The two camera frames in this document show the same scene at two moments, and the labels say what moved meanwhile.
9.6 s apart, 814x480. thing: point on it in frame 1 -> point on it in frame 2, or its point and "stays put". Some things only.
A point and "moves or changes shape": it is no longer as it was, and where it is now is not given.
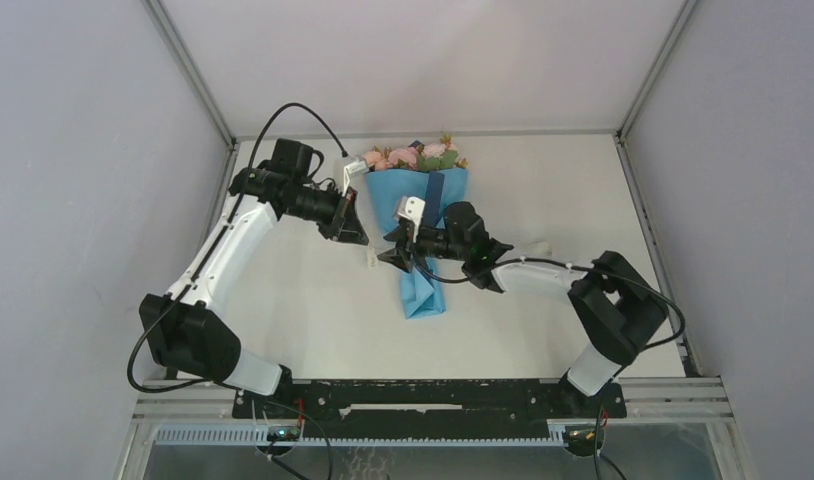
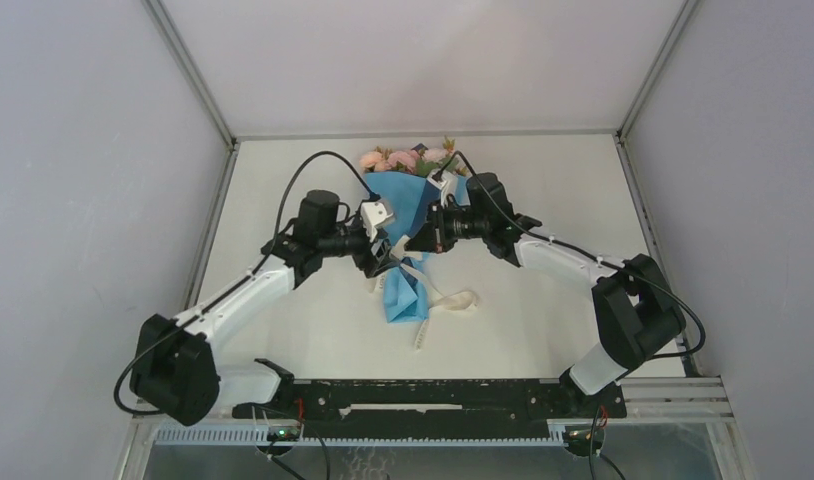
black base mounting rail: [418, 410] stays put
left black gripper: [344, 224] -> [370, 264]
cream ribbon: [371, 256] moves or changes shape
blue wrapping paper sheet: [432, 191] moves or changes shape
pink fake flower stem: [376, 158] stays put
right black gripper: [407, 244] -> [435, 237]
